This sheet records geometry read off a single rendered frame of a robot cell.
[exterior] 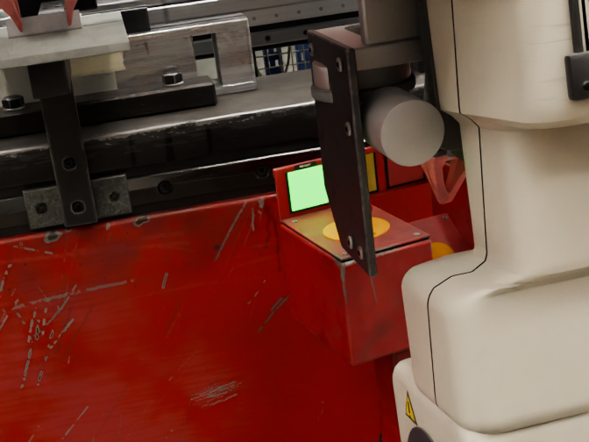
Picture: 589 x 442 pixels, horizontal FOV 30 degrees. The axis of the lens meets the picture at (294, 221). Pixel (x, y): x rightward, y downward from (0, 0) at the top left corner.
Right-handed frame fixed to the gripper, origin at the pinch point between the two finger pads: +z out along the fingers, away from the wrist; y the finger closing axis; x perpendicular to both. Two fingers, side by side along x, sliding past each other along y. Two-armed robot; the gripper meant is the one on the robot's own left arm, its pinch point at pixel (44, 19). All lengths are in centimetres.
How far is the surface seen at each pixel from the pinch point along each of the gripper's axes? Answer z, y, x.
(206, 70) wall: 300, -57, -329
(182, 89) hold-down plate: 12.4, -15.1, 1.3
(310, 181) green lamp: 9.0, -26.5, 22.9
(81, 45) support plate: -4.8, -3.9, 11.3
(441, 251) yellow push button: 14, -40, 32
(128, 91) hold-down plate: 13.4, -8.4, -0.9
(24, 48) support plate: -2.9, 2.3, 8.2
